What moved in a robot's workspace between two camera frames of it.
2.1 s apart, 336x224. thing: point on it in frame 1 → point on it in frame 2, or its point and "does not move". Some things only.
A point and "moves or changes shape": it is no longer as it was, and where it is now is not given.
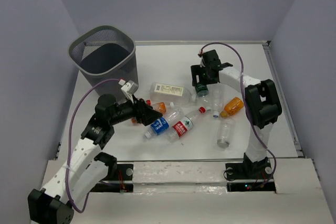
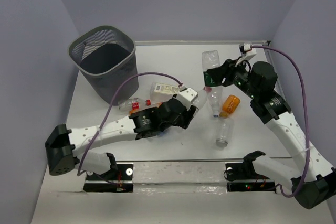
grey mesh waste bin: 104,53 does not move
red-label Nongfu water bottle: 181,127 → 202,96
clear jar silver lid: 226,131 does not move
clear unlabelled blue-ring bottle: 216,97 does not move
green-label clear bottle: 202,90 moves or changes shape
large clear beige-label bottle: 171,93 does not move
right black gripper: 196,70 → 226,71
